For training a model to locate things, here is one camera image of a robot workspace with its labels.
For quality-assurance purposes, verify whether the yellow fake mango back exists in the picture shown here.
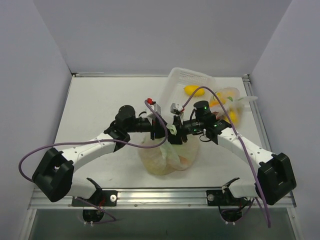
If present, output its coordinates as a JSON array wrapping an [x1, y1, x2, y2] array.
[[183, 85, 205, 97]]

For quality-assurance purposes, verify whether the white plastic basket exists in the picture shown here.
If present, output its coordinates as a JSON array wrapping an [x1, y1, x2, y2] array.
[[156, 67, 219, 123]]

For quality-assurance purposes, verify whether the aluminium right rail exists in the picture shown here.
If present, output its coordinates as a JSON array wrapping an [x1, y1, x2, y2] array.
[[241, 73, 286, 187]]

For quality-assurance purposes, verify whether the tied clear bag of fruits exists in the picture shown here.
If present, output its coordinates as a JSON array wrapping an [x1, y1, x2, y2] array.
[[209, 87, 258, 126]]

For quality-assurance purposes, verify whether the green avocado print plastic bag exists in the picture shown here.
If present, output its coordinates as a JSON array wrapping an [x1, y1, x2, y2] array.
[[138, 135, 200, 176]]

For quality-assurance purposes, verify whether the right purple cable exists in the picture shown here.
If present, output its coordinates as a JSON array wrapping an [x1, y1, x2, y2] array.
[[182, 86, 272, 229]]

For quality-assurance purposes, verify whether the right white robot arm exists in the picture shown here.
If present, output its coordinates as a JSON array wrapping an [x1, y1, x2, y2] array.
[[169, 100, 297, 205]]

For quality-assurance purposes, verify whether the aluminium rail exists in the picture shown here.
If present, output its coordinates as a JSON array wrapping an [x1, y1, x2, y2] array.
[[28, 185, 297, 210], [241, 73, 286, 187]]

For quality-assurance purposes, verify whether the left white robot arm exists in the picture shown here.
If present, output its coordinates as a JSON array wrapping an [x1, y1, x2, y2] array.
[[32, 101, 168, 206]]

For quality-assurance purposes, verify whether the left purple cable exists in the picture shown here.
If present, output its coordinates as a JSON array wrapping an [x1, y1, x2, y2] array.
[[18, 98, 171, 224]]

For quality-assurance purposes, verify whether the aluminium front rail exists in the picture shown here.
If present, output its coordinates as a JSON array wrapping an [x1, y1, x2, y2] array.
[[28, 185, 297, 210]]

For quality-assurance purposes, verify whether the purple cable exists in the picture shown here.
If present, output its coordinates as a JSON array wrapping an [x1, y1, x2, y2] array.
[[182, 86, 272, 229], [18, 98, 171, 224]]

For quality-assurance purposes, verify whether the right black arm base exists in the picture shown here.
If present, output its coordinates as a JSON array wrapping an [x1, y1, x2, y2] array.
[[206, 189, 250, 207]]

